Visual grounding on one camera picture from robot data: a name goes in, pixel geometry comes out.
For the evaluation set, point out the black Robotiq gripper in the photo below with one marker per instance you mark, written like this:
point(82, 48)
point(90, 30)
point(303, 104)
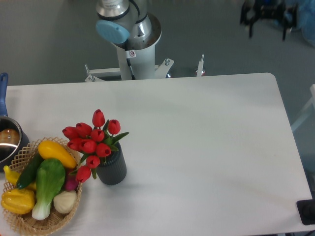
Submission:
point(255, 10)

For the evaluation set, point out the red tulip bouquet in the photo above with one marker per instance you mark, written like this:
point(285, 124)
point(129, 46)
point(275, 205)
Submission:
point(94, 142)

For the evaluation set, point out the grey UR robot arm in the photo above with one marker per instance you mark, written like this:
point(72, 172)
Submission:
point(128, 24)

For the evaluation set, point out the dark grey ribbed vase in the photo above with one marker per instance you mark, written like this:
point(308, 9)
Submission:
point(114, 170)

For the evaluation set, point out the blue plastic bag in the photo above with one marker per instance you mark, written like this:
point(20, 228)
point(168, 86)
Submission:
point(305, 19)

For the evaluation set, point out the black device at table edge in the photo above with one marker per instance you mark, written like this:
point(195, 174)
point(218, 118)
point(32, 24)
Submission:
point(306, 209)

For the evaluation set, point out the yellow squash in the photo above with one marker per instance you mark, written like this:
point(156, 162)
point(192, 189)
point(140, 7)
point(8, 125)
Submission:
point(49, 149)

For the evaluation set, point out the purple red radish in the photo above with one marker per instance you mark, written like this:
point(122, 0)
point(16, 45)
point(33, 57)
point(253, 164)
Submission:
point(70, 182)

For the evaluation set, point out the green bok choy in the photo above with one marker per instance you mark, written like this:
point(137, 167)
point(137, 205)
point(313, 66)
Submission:
point(49, 181)

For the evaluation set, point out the white garlic bulb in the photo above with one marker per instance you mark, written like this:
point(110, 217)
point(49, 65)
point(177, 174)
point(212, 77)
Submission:
point(64, 202)

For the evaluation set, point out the dark green cucumber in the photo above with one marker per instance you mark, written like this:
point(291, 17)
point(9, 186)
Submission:
point(28, 175)

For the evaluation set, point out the small yellow gourd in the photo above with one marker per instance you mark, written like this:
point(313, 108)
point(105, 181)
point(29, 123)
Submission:
point(13, 176)

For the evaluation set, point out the yellow bell pepper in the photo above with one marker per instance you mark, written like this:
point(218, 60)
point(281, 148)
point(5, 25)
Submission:
point(18, 201)

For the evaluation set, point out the white frame at right edge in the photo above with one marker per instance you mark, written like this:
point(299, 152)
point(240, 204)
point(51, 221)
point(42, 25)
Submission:
point(305, 111)

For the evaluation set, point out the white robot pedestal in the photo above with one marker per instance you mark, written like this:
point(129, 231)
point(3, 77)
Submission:
point(137, 56)

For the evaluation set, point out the blue handled saucepan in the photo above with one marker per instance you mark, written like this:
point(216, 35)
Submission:
point(12, 137)

